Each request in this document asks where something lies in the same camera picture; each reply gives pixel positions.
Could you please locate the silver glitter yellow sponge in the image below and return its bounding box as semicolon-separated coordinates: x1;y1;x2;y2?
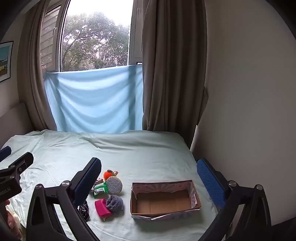
103;176;123;194

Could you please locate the black printed satin cloth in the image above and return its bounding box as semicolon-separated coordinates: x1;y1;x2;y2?
78;200;90;222

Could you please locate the magenta leather pouch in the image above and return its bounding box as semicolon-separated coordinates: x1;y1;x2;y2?
94;198;112;219

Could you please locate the beige headboard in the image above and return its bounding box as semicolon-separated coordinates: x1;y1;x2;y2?
0;103;34;148

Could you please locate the grey fuzzy sock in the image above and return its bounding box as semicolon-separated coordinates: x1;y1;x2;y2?
106;195;124;213

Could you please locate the light blue hanging cloth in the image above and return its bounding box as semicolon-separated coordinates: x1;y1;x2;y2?
44;65;143;133

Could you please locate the green wet wipes pack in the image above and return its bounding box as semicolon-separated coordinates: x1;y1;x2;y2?
93;182;109;198

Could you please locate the orange pompom plush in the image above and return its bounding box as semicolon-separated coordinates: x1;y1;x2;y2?
103;169;118;181

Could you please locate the framed wall picture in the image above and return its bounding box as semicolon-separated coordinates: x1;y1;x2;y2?
0;41;14;82

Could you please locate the window with white frame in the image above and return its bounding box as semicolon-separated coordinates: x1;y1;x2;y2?
40;1;145;72

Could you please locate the brown curtain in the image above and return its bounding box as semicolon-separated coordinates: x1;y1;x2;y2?
142;1;207;146
17;1;57;131

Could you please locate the patterned cardboard box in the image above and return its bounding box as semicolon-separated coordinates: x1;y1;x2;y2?
130;180;201;221

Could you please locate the brown left curtain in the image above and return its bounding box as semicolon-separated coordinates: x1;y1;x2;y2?
17;1;57;131

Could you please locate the pink fabric garment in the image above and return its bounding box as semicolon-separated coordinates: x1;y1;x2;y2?
91;178;104;192

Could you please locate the brown right curtain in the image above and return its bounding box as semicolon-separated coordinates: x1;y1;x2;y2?
142;1;207;146

